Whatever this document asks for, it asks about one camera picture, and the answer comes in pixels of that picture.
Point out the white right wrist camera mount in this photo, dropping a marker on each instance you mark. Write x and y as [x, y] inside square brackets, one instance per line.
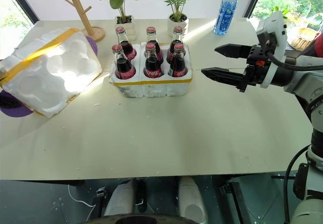
[277, 27]

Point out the black table frame bracket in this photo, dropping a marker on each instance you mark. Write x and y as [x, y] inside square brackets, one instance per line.
[234, 198]

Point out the plastic water bottle blue label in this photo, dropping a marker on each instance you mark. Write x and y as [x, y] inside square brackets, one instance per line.
[225, 12]

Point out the wooden branch rack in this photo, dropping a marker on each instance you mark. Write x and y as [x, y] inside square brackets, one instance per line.
[85, 19]

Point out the red object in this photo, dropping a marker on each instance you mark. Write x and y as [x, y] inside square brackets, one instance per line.
[319, 46]

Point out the wicker basket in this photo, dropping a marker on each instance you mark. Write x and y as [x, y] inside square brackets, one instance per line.
[302, 38]

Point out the glass cola bottle red cap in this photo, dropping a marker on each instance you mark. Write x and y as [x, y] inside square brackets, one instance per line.
[176, 45]
[178, 66]
[123, 68]
[126, 48]
[152, 67]
[155, 48]

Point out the white foam crate yellow tape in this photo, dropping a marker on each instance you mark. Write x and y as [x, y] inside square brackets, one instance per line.
[151, 87]

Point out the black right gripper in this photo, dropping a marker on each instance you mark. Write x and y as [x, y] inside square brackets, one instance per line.
[258, 66]

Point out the white foam taped box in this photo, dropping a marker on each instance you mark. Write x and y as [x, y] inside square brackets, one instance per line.
[50, 75]

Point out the palm plant in white pot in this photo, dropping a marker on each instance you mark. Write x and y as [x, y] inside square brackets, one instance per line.
[178, 19]

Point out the purple round mat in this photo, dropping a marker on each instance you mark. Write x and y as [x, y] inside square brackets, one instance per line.
[12, 108]

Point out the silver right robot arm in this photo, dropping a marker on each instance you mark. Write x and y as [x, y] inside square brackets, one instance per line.
[302, 80]

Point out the white robot leg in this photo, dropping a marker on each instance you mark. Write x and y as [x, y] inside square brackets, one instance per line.
[119, 198]
[191, 201]

